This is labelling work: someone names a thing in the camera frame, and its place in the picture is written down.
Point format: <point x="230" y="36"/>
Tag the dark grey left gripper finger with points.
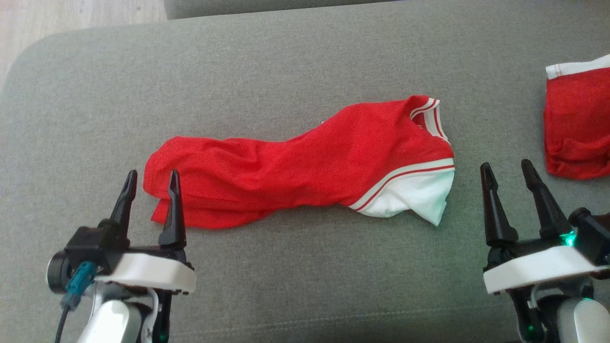
<point x="125" y="205"/>
<point x="174" y="219"/>

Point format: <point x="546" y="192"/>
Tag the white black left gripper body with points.
<point x="152" y="274"/>

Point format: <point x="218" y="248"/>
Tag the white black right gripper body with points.
<point x="533" y="269"/>

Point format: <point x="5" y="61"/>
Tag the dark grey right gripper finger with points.
<point x="496" y="214"/>
<point x="548" y="209"/>

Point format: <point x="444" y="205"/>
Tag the red shorts white band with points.
<point x="579" y="124"/>

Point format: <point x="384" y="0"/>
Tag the red basketball jersey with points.
<point x="310" y="162"/>

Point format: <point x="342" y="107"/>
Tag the grey sofa seat cushion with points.
<point x="286" y="71"/>

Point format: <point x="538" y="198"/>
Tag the grey sofa back cushion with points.
<point x="262" y="7"/>

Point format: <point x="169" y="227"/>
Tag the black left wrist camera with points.
<point x="95" y="247"/>

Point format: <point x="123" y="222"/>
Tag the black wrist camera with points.
<point x="593" y="236"/>
<point x="95" y="247"/>

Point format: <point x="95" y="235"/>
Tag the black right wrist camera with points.
<point x="593" y="236"/>

